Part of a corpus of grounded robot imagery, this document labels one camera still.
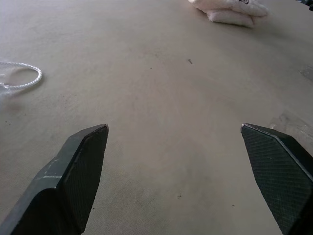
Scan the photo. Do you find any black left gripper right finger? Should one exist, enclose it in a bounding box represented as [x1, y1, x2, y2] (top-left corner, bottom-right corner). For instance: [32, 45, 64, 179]
[240, 123, 313, 235]

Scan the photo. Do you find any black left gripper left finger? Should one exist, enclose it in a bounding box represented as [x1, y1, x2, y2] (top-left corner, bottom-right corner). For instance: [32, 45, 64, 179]
[0, 124, 109, 235]

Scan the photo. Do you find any white cloth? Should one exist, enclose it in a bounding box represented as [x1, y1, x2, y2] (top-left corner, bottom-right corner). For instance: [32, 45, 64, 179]
[188, 0, 269, 28]

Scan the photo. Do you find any white braided rope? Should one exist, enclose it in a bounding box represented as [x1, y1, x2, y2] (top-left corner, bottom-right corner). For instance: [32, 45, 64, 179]
[0, 61, 43, 89]

